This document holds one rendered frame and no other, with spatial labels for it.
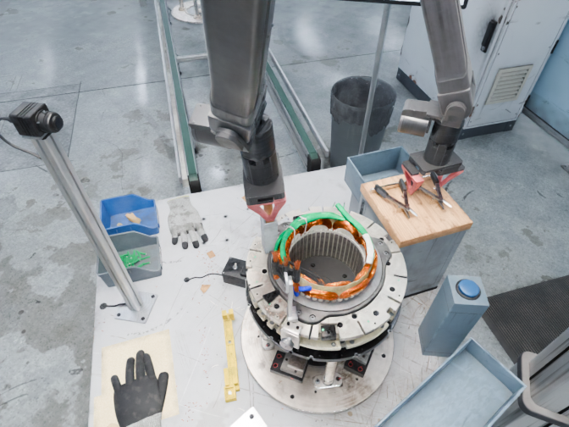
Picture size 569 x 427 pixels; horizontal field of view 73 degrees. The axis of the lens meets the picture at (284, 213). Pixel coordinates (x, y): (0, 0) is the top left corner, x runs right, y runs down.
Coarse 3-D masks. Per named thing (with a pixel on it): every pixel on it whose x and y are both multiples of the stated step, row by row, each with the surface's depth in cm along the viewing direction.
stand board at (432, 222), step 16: (400, 176) 100; (368, 192) 96; (400, 192) 96; (416, 192) 96; (384, 208) 92; (416, 208) 92; (432, 208) 92; (448, 208) 92; (384, 224) 91; (400, 224) 89; (416, 224) 89; (432, 224) 89; (448, 224) 89; (464, 224) 89; (400, 240) 86; (416, 240) 87
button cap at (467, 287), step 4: (464, 280) 81; (468, 280) 81; (460, 284) 80; (464, 284) 80; (468, 284) 80; (472, 284) 80; (476, 284) 80; (460, 288) 80; (464, 288) 79; (468, 288) 79; (472, 288) 79; (476, 288) 79; (464, 292) 79; (468, 292) 79; (472, 292) 79; (476, 292) 79; (468, 296) 79; (472, 296) 79; (476, 296) 79
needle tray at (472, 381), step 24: (456, 360) 71; (480, 360) 71; (432, 384) 68; (456, 384) 68; (480, 384) 68; (504, 384) 68; (408, 408) 66; (432, 408) 66; (456, 408) 66; (480, 408) 66; (504, 408) 62
